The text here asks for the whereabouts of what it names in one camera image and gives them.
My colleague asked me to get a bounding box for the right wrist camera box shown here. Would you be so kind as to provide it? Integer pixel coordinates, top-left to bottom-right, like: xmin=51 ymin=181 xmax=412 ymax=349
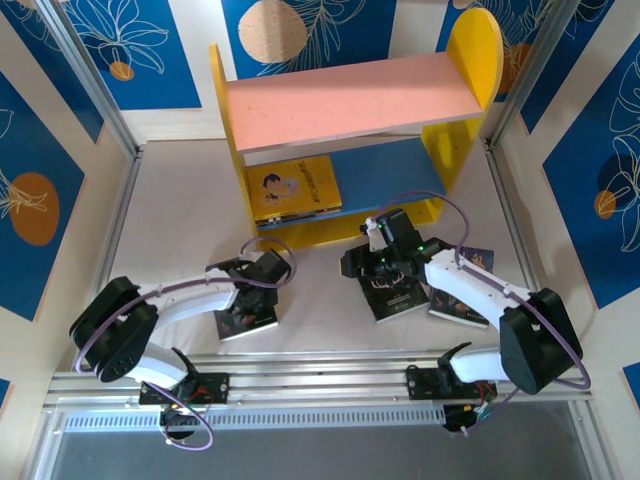
xmin=360 ymin=214 xmax=385 ymax=254

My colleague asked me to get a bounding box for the black wolf eyes book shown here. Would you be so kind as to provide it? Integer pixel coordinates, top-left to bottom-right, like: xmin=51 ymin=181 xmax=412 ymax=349
xmin=254 ymin=202 xmax=344 ymax=226

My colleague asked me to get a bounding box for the aluminium frame post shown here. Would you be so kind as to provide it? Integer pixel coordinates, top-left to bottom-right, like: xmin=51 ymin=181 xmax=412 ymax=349
xmin=37 ymin=0 xmax=144 ymax=161
xmin=479 ymin=0 xmax=586 ymax=151

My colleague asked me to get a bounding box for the black connector block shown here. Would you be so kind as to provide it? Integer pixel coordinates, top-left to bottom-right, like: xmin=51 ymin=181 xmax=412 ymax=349
xmin=158 ymin=404 xmax=204 ymax=442
xmin=442 ymin=402 xmax=489 ymax=435

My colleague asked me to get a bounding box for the yellow cartoon boy book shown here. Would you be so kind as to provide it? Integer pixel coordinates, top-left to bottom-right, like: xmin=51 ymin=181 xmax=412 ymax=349
xmin=246 ymin=154 xmax=344 ymax=224

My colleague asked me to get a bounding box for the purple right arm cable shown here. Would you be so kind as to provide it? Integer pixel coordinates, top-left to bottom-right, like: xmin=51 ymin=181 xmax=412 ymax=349
xmin=377 ymin=191 xmax=593 ymax=436

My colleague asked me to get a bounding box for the black antler book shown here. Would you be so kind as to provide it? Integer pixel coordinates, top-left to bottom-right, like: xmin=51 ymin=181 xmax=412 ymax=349
xmin=357 ymin=272 xmax=432 ymax=325

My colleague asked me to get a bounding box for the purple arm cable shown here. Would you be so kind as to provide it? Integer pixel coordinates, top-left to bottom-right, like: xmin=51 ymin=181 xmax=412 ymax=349
xmin=74 ymin=237 xmax=300 ymax=452
xmin=377 ymin=191 xmax=593 ymax=436

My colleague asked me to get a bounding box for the yellow pink blue bookshelf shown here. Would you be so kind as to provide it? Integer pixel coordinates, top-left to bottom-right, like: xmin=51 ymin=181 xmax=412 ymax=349
xmin=208 ymin=7 xmax=505 ymax=251

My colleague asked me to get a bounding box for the dark book with white edge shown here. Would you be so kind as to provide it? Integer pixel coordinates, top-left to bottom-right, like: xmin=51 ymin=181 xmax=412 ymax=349
xmin=427 ymin=246 xmax=496 ymax=329

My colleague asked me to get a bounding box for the grey metal panel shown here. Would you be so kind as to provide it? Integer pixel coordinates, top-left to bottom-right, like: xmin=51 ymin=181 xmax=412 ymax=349
xmin=29 ymin=399 xmax=621 ymax=480

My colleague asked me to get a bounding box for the dark blue old man book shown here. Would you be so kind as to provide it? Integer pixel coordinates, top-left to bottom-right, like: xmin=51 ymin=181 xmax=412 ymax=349
xmin=214 ymin=299 xmax=280 ymax=343

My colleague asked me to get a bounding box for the brown and black book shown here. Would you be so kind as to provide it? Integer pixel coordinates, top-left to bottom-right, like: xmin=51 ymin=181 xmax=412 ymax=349
xmin=255 ymin=205 xmax=344 ymax=230

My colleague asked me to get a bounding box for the slotted grey cable duct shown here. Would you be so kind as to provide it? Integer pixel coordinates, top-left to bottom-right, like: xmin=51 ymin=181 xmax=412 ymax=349
xmin=59 ymin=405 xmax=447 ymax=432

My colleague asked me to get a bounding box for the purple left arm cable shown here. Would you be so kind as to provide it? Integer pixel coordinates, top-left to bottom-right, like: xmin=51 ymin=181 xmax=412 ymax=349
xmin=74 ymin=237 xmax=300 ymax=452

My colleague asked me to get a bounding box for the aluminium rail frame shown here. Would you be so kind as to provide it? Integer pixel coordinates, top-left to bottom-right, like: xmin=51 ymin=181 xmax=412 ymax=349
xmin=42 ymin=349 xmax=594 ymax=409

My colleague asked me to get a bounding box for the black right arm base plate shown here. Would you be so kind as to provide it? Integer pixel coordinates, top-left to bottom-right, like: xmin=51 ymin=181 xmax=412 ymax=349
xmin=405 ymin=367 xmax=499 ymax=401

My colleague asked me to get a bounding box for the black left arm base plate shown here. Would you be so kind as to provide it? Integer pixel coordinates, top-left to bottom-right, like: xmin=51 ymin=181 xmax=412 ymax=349
xmin=138 ymin=372 xmax=231 ymax=405

